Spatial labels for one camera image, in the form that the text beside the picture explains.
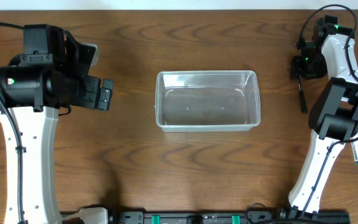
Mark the clear plastic container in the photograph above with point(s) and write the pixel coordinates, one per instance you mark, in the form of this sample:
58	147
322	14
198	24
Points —
207	101

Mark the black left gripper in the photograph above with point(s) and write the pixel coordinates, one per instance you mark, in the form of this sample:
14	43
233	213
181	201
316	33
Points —
92	91

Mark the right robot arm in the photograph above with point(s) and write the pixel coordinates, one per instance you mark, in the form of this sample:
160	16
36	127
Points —
333	119

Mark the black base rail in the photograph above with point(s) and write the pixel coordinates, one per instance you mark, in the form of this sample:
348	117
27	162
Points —
204	217

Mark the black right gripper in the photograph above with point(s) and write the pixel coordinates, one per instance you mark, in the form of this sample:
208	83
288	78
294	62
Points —
298	70

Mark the small steel hammer black grip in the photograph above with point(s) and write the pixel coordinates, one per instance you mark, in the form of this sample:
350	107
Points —
303	105

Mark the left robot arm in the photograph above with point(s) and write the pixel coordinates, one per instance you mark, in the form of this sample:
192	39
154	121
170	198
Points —
50	74

